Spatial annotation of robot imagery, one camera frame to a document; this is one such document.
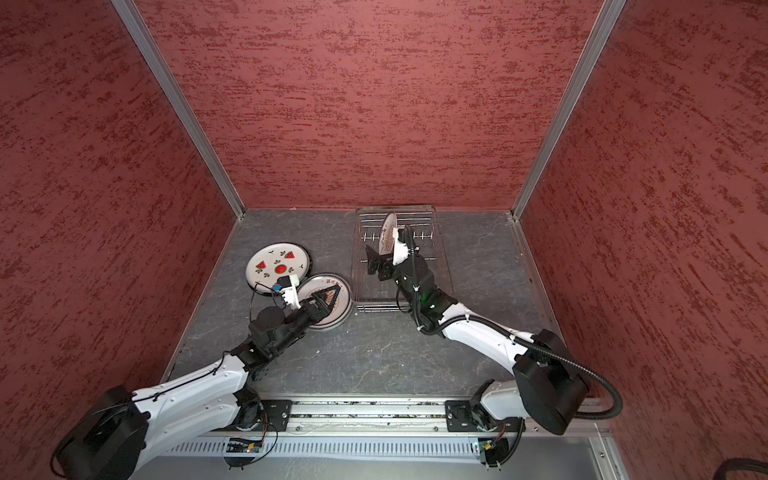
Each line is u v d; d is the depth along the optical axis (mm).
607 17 711
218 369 555
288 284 724
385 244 1022
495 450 719
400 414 757
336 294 741
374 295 959
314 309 696
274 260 1031
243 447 721
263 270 990
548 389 417
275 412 747
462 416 744
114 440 407
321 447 710
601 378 381
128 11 700
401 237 656
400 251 673
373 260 692
